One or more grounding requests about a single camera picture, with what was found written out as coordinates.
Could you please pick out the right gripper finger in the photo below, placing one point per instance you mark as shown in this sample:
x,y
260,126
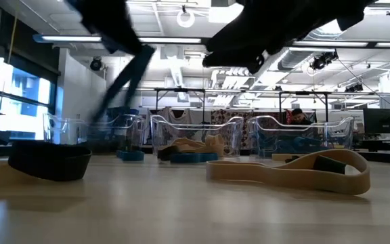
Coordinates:
x,y
232,59

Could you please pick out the black computer monitor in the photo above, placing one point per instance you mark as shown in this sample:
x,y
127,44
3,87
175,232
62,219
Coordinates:
x,y
383,120

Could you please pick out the black metal rack frame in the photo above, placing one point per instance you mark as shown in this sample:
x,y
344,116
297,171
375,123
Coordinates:
x,y
203,101

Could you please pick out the silver ventilation duct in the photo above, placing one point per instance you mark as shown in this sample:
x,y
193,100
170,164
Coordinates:
x,y
293,57

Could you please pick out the pale hanging cloth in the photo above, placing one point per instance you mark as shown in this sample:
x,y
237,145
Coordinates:
x,y
178,115

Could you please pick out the person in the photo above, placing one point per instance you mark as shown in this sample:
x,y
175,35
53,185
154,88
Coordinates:
x,y
298,117

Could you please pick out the colourful hanging cloth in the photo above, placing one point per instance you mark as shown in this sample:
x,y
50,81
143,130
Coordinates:
x,y
288,117

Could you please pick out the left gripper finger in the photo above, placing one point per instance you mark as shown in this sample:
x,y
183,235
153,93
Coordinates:
x,y
146,56

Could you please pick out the large room window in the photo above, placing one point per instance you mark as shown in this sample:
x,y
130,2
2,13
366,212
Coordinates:
x,y
19,101

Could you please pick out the clear plastic basket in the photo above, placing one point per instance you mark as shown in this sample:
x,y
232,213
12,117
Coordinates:
x,y
344,130
157,127
51,125

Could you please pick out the black ceiling spotlight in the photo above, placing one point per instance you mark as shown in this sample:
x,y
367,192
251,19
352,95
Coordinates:
x,y
354,88
95,63
323,60

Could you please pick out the patterned hanging cloth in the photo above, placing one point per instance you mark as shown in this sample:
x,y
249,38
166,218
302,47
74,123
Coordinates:
x,y
220,115

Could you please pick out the round white pendant lamp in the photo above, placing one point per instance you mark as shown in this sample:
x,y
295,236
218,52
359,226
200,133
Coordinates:
x,y
178,21

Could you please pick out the long ceiling light bar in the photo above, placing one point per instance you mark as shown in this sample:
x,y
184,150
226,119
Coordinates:
x,y
69,38

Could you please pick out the black rubber band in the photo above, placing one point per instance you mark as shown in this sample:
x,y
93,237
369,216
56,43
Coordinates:
x,y
328,164
166,154
136,79
49,166
291,158

